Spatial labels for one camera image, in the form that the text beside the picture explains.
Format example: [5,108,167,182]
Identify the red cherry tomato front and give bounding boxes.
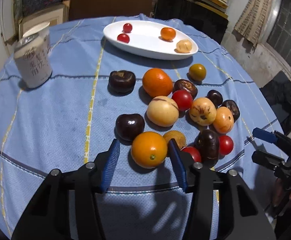
[182,146,202,163]

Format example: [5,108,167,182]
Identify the red cherry tomato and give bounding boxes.
[219,135,234,155]
[182,146,202,163]
[117,33,130,43]
[123,23,132,33]

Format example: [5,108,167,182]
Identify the brown kiwi fruit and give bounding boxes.
[163,130,187,149]

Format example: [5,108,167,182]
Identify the dark mangosteen front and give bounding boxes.
[194,129,220,168]

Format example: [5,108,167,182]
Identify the small orange yellow citrus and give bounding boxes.
[131,132,168,169]

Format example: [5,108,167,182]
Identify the dark shiny plum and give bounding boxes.
[115,114,145,141]

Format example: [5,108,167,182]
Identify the peach colored streaked fruit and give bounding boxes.
[213,107,234,134]

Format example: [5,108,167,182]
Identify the cream fruit purple streaks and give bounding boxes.
[189,97,216,126]

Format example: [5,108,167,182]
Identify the cream pepino melon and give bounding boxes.
[146,96,179,127]

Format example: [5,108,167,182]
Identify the small dark plum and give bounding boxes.
[206,89,223,108]

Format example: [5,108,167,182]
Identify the green-yellow small fruit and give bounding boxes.
[188,63,207,82]

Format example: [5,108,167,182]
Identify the right hand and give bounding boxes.
[272,178,291,206]

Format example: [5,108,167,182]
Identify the black bag on floor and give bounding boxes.
[260,71,291,135]

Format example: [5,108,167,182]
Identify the large red tomato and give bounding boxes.
[172,90,193,112]

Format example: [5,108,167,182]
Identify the dark mangosteen brown top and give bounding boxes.
[173,79,198,99]

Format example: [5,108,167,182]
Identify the blue checked tablecloth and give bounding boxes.
[0,17,284,237]

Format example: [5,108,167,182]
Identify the dark purple mangosteen left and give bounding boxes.
[109,70,136,93]

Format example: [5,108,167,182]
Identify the large orange mandarin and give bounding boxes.
[142,68,173,98]

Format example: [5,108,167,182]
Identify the window with grille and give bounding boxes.
[267,0,291,67]

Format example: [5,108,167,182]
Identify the cream fruit on plate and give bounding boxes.
[176,40,193,53]

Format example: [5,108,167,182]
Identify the white oval plate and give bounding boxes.
[103,20,199,60]

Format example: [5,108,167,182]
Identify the brick pattern paper sheet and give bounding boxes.
[234,0,272,48]

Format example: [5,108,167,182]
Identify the small orange on plate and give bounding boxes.
[161,27,176,41]

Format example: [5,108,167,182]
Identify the black chair back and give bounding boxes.
[154,0,228,43]

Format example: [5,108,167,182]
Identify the white beverage can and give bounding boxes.
[14,33,52,89]

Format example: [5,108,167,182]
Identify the red cherry tomato on plate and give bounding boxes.
[123,23,132,33]

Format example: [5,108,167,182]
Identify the white paper cup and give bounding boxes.
[22,22,50,52]

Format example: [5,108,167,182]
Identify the framed picture beige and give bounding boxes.
[18,1,70,39]

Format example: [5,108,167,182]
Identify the brown wooden board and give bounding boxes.
[68,0,154,21]

